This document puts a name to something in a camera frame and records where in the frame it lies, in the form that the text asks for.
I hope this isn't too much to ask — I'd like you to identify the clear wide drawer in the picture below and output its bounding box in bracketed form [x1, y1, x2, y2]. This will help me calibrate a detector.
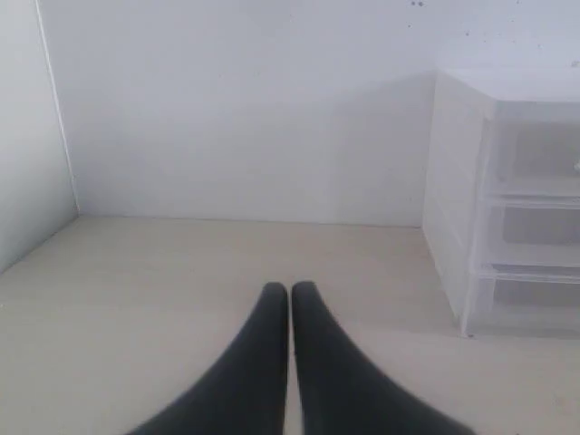
[465, 264, 579, 336]
[478, 200, 579, 267]

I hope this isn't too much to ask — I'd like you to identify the white plastic drawer cabinet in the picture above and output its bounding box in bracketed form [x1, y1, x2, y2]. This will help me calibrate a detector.
[422, 68, 579, 335]

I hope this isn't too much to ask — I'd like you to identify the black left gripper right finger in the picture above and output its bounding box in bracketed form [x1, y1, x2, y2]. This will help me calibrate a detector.
[291, 281, 474, 435]

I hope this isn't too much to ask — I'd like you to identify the clear bottom wide drawer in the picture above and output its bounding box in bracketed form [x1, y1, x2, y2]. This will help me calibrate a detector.
[465, 264, 579, 336]

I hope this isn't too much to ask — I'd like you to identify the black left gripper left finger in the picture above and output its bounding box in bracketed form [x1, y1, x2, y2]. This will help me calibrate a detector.
[131, 282, 289, 435]

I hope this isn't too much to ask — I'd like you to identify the clear middle wide drawer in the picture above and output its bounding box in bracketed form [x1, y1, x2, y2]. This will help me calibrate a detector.
[478, 200, 579, 267]

